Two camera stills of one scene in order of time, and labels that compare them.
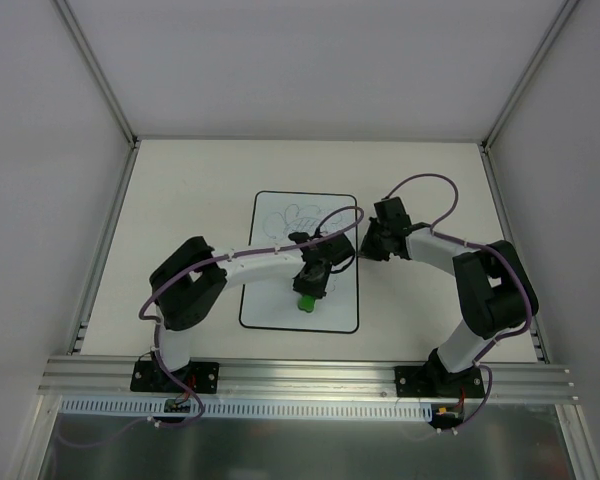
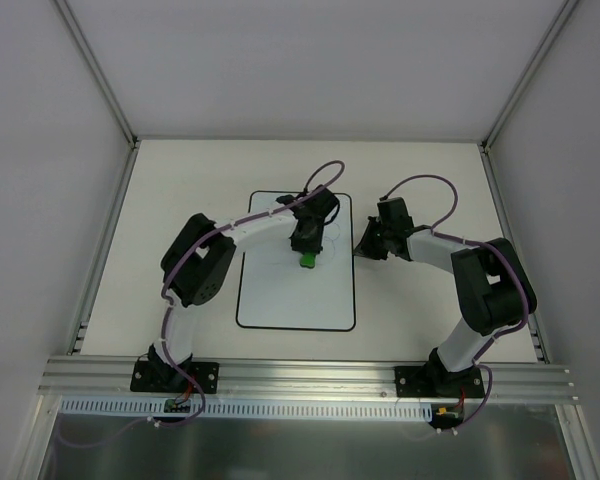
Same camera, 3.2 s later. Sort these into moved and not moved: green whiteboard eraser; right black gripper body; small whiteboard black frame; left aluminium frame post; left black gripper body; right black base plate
Moved: left black gripper body; green whiteboard eraser
Not moved: left aluminium frame post; right black base plate; small whiteboard black frame; right black gripper body
